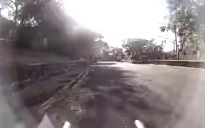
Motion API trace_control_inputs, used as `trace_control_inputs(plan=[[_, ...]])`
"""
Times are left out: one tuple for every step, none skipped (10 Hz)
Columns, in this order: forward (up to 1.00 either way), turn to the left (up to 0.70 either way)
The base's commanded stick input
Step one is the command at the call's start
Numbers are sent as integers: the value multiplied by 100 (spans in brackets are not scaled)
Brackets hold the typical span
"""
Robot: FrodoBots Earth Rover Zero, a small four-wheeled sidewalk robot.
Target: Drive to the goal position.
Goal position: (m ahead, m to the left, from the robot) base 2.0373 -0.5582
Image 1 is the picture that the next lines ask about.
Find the leafy bush cluster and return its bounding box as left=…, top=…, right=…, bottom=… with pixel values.
left=121, top=37, right=166, bottom=64

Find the grey asphalt road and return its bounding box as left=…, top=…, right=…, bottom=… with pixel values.
left=53, top=61, right=205, bottom=128

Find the concrete kerb strip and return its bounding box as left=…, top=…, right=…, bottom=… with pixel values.
left=36, top=66, right=92, bottom=116

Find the row of trees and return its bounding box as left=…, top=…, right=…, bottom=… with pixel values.
left=0, top=0, right=106, bottom=64

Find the robot's own part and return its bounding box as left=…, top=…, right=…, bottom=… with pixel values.
left=134, top=119, right=146, bottom=128
left=62, top=120, right=72, bottom=128

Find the tree with thin trunk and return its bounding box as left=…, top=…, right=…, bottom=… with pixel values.
left=159, top=0, right=205, bottom=61

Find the low roadside wall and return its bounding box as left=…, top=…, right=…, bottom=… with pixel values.
left=141, top=58, right=205, bottom=70

